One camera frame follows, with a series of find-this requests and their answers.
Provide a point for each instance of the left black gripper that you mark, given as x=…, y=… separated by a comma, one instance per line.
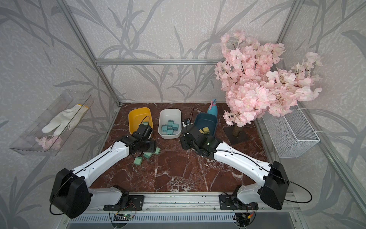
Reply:
x=153, y=146

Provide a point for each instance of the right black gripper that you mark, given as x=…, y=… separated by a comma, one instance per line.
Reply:
x=183, y=141

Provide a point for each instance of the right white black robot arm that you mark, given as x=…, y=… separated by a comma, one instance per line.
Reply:
x=271, y=181

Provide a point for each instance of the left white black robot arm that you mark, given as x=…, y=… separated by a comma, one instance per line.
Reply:
x=72, y=193

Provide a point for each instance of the yellow plastic storage box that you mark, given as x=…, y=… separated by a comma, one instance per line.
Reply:
x=139, y=116

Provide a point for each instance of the dark teal storage box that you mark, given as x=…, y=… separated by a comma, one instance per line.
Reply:
x=206, y=120

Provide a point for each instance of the white plastic storage box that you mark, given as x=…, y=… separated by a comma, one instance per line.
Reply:
x=165, y=116

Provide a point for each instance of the teal pink spray bottle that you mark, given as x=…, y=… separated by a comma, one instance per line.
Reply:
x=213, y=110

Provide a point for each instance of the white work glove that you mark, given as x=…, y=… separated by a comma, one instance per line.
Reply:
x=66, y=120

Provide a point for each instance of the pink artificial blossom tree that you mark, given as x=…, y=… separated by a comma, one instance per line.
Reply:
x=252, y=88

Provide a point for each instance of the left circuit board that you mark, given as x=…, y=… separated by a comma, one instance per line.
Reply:
x=123, y=217

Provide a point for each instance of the circuit board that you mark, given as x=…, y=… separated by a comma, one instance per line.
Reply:
x=123, y=217
x=244, y=218

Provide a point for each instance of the right circuit board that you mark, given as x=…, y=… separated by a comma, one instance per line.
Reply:
x=244, y=218

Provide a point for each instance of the small pink flower sprig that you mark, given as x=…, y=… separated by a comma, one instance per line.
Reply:
x=50, y=142

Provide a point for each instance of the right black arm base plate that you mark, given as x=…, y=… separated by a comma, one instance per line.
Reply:
x=228, y=202

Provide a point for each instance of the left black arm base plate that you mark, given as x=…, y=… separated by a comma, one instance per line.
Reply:
x=131, y=202

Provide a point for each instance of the aluminium front rail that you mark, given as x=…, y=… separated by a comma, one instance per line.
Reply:
x=173, y=202

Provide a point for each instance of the white wire mesh basket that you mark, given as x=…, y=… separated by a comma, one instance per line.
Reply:
x=291, y=134

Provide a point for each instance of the clear acrylic wall shelf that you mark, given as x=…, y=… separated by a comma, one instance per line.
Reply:
x=47, y=135

